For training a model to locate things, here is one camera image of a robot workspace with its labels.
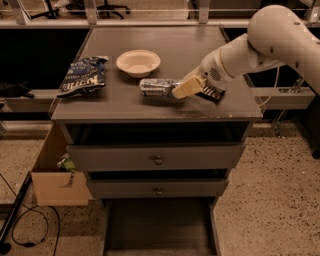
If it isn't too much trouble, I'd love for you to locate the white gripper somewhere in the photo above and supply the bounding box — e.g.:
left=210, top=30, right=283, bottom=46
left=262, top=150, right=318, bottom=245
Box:
left=172, top=49, right=232, bottom=99

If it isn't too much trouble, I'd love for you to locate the silver blue redbull can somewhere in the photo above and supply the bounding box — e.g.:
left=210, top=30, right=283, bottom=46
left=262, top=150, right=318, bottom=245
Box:
left=139, top=78, right=181, bottom=97

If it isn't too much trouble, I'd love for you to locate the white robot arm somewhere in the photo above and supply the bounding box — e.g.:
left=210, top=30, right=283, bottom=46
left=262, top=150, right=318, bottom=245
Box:
left=173, top=5, right=320, bottom=98

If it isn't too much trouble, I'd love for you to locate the grey drawer cabinet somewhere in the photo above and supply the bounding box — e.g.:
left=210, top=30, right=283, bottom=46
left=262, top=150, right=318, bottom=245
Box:
left=50, top=25, right=264, bottom=201

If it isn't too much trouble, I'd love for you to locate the grey middle drawer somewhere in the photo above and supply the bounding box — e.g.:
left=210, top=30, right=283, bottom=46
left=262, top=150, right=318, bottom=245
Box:
left=87, top=179, right=229, bottom=199

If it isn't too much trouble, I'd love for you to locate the grey top drawer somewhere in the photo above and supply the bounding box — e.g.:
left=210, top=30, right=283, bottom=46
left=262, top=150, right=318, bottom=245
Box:
left=67, top=143, right=245, bottom=172

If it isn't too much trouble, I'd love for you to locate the grey open bottom drawer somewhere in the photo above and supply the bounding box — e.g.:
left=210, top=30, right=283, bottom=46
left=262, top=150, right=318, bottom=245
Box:
left=99, top=198, right=221, bottom=256

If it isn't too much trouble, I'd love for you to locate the dark chocolate bar wrapper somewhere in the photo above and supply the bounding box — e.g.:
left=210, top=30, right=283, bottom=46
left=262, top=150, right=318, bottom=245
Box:
left=197, top=86, right=225, bottom=101

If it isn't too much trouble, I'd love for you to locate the white paper bowl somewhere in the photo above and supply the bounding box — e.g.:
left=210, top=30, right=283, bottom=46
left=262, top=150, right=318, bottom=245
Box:
left=116, top=50, right=161, bottom=78

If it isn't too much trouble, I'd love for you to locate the blue kettle chips bag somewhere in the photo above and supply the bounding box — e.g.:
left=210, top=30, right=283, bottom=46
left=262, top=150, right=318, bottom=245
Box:
left=57, top=56, right=109, bottom=98

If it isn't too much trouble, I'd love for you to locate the black office chair base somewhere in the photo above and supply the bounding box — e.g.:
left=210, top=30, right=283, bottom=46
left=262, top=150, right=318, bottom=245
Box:
left=96, top=0, right=131, bottom=19

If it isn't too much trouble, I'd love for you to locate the green item in box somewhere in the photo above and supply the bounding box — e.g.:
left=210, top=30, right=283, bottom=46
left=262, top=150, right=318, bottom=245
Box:
left=57, top=153, right=76, bottom=172

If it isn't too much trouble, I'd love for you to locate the cardboard box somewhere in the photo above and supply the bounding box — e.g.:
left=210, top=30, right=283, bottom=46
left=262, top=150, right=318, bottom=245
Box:
left=31, top=124, right=91, bottom=206

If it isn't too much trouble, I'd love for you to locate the black floor bar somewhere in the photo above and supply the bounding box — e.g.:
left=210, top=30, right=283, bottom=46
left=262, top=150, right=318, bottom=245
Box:
left=0, top=173, right=31, bottom=256

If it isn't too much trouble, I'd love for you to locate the white hanging cable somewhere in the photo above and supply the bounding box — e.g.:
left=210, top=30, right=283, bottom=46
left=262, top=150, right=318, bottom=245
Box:
left=257, top=64, right=281, bottom=108

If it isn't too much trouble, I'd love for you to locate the black object on rail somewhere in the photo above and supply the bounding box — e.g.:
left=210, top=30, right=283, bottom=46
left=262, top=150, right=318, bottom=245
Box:
left=0, top=82, right=34, bottom=98

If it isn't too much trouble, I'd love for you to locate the black floor cable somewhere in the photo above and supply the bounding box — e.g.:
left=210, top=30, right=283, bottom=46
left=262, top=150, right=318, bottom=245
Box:
left=0, top=172, right=62, bottom=256

